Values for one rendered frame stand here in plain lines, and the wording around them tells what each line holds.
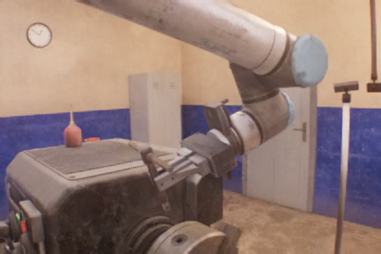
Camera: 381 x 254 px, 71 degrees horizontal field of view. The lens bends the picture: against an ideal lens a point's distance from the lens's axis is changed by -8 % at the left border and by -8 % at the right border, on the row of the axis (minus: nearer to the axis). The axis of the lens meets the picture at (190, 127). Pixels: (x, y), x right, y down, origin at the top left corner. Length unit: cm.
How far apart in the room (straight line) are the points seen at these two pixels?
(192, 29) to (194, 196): 52
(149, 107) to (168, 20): 371
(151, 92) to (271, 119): 355
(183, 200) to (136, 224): 16
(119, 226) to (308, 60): 57
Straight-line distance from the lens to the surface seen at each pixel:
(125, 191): 74
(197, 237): 65
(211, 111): 59
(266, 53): 48
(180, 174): 56
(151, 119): 414
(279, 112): 66
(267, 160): 409
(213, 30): 43
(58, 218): 69
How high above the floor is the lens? 152
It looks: 6 degrees down
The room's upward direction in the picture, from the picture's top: 2 degrees counter-clockwise
